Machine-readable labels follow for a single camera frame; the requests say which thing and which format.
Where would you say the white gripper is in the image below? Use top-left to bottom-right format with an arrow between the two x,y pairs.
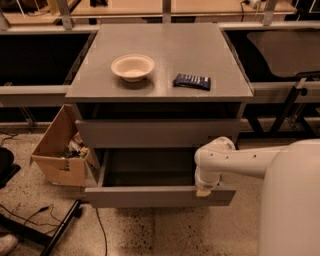
195,167 -> 221,198

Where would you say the grey drawer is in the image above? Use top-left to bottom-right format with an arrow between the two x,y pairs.
76,119 -> 240,148
85,148 -> 236,208

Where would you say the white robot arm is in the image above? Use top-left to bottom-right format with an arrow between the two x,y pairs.
194,137 -> 320,256

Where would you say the grey top drawer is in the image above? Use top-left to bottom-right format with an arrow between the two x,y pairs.
76,119 -> 240,148

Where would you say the grey drawer cabinet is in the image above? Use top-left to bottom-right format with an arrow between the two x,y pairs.
66,23 -> 253,151

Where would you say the dark blue snack packet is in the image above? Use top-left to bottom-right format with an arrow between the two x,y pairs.
173,73 -> 211,91

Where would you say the beige paper bowl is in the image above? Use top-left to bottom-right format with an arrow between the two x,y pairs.
111,54 -> 155,82

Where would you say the brown cardboard box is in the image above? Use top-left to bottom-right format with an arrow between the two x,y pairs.
31,105 -> 99,187

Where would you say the black stand leg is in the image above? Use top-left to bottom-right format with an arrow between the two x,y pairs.
0,200 -> 82,256

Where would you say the black chair base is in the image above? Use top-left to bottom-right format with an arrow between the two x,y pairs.
0,147 -> 21,188

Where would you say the white shoe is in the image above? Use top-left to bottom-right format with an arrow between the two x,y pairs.
0,234 -> 18,256

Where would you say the wooden back desk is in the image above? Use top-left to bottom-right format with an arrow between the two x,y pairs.
0,0 -> 296,28

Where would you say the black floor cable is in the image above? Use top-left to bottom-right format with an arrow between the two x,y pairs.
95,207 -> 109,256

